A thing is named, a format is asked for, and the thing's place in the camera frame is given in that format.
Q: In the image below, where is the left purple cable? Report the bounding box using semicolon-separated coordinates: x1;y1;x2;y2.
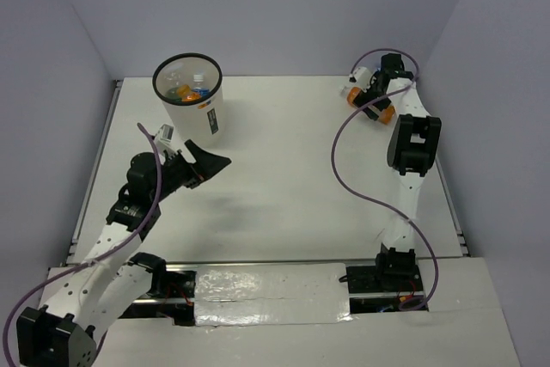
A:
2;122;164;364

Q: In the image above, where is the silver tape strip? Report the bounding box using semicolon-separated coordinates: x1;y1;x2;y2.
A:
194;263;351;327

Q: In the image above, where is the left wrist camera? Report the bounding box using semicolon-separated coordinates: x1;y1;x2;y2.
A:
154;124;183;164

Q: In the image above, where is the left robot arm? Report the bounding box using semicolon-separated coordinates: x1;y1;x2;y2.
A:
16;139;231;366

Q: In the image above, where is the purple cable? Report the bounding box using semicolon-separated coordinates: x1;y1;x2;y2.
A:
331;48;440;312
2;122;164;364

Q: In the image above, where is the long orange label bottle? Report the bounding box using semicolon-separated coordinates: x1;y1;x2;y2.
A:
340;86;395;125

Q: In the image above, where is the blue label water bottle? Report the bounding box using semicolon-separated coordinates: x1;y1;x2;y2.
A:
192;73;211;98

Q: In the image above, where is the small orange juice bottle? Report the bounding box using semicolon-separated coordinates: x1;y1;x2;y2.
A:
176;84;202;102

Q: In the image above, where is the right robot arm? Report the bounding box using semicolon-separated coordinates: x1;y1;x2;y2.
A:
347;50;442;291

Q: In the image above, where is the white bin with black rim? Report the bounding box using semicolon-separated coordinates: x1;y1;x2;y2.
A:
152;52;226;147

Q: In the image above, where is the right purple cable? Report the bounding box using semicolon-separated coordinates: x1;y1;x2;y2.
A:
331;48;440;312

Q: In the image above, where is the green label clear bottle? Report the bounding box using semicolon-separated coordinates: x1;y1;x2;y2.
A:
162;63;183;101

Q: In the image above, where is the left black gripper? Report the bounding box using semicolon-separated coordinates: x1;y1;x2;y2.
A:
150;139;230;203

